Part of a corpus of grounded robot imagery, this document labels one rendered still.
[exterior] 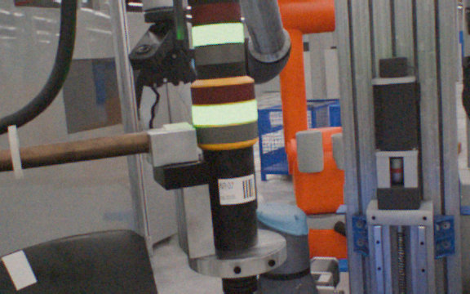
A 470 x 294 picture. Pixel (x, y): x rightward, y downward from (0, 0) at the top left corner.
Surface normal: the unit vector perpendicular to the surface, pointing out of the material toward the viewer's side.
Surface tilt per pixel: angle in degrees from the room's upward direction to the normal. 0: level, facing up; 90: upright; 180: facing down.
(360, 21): 90
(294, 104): 96
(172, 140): 90
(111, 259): 42
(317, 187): 90
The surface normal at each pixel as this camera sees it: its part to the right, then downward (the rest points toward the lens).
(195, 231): 0.33, 0.11
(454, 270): -0.33, 0.17
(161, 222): 0.85, 0.00
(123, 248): 0.37, -0.73
